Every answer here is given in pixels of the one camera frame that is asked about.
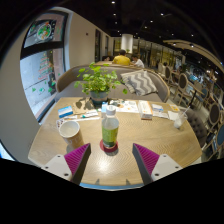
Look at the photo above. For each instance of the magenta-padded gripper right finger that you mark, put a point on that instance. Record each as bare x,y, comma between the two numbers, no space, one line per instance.
150,161

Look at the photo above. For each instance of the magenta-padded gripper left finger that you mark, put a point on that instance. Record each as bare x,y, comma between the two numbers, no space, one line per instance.
74,160

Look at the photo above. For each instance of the paper cup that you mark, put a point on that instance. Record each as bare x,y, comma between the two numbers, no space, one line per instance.
71,133

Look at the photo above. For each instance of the flat round red coaster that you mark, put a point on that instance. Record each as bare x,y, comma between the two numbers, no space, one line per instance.
108,149

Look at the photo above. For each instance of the clear drink bottle green label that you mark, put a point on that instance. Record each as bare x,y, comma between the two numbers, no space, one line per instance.
110,128

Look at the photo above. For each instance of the blue and white card box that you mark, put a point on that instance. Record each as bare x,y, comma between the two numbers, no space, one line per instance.
65,111

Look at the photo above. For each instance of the clear plastic cup with straw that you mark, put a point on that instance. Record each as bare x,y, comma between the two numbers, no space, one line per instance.
180,120

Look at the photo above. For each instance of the white napkin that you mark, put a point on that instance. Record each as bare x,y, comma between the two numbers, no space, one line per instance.
173,115

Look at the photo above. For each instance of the white tissue box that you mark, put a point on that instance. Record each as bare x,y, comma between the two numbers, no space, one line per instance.
145,109

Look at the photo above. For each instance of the small white leaflet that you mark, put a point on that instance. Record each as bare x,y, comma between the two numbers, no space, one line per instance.
157,107

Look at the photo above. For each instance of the brown paper card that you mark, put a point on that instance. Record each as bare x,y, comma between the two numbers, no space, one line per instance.
82,106

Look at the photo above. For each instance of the dark tufted chair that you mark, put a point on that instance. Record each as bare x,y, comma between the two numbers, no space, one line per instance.
197,126

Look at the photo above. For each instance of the printed paper menu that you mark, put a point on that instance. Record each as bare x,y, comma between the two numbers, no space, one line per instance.
124,106

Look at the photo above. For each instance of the grey curved sofa bench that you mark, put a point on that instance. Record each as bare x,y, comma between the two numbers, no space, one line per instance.
156,87

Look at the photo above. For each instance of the group of dining chairs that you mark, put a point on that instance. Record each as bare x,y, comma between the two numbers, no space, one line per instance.
196,96

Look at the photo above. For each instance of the grey zigzag cushion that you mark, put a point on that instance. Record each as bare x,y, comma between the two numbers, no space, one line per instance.
140,82

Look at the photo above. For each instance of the potted green plant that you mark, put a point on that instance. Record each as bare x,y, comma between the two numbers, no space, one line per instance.
98,81

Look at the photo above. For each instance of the person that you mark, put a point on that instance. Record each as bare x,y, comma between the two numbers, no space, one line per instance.
121,59
137,61

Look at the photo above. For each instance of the white pillar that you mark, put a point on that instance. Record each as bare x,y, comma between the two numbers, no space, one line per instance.
126,43

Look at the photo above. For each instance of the group of ceiling lights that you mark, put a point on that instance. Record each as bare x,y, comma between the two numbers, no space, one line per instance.
150,16

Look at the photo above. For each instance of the wall poster with food picture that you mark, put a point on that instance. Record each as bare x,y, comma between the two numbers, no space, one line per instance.
42,32

